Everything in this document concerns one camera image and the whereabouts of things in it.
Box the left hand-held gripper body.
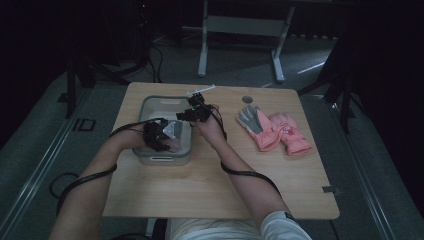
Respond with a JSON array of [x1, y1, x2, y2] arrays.
[[143, 118, 177, 149]]

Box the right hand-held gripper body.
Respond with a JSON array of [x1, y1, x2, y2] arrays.
[[186, 84, 216, 123]]

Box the clear plastic container grey rim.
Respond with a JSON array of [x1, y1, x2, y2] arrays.
[[131, 95, 195, 167]]

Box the pink ski glove grey palm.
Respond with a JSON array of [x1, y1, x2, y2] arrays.
[[236, 104, 283, 153]]

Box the person's right hand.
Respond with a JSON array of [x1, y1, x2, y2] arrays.
[[194, 103, 228, 143]]

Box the person's left hand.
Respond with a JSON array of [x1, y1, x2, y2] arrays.
[[124, 124, 149, 152]]

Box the black equipment stand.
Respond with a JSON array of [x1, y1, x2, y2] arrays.
[[58, 0, 151, 120]]

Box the person's white shirt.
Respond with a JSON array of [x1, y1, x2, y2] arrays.
[[164, 209, 314, 240]]

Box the black tripod stand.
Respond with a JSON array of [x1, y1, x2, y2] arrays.
[[298, 33, 366, 134]]

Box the grey tape piece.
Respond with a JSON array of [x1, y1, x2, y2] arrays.
[[321, 185, 342, 196]]

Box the black background floor cables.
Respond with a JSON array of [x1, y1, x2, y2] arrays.
[[146, 33, 188, 84]]

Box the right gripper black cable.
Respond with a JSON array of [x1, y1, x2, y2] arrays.
[[209, 104, 284, 198]]

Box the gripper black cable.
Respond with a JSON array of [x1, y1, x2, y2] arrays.
[[55, 118, 164, 216], [209, 104, 284, 198]]

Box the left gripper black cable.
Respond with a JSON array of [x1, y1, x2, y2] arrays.
[[55, 118, 164, 216]]

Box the white desk frame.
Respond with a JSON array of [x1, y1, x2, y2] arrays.
[[181, 0, 296, 84]]

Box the black floor cable loop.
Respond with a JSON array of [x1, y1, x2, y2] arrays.
[[49, 172, 81, 201]]

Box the metal floor rail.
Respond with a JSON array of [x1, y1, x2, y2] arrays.
[[0, 89, 92, 240], [299, 94, 398, 240]]

